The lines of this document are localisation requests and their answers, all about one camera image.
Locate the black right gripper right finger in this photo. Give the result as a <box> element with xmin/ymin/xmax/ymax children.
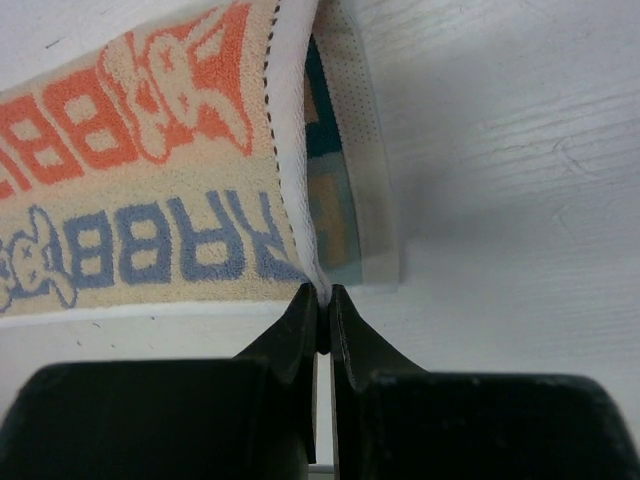
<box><xmin>327</xmin><ymin>285</ymin><xmax>639</xmax><ymax>479</ymax></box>

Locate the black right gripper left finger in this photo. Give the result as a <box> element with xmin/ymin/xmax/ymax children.
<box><xmin>1</xmin><ymin>284</ymin><xmax>319</xmax><ymax>479</ymax></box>

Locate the patterned white cloth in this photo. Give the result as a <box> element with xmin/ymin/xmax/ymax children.
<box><xmin>1</xmin><ymin>1</ymin><xmax>399</xmax><ymax>318</ymax></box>

